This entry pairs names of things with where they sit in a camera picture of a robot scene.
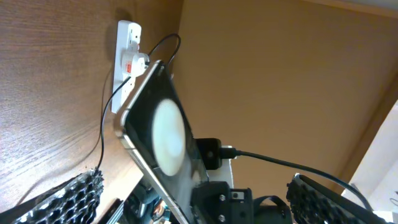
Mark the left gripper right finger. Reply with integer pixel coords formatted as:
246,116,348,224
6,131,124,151
286,174,387,224

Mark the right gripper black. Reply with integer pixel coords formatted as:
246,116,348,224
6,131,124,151
127,174,293,224

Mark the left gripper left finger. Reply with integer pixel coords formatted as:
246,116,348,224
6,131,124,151
1,169,104,224

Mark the black smartphone with white circles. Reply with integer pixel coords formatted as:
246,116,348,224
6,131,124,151
114,60,209,223

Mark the white USB charger plug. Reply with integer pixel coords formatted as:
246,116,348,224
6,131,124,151
121,51,150,77

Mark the white power strip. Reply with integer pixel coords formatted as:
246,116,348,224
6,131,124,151
111,20,142,113

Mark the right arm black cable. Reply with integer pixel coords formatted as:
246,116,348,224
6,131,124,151
220,147,374,212

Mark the black charging cable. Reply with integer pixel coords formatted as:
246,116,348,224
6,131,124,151
95,33,182,171

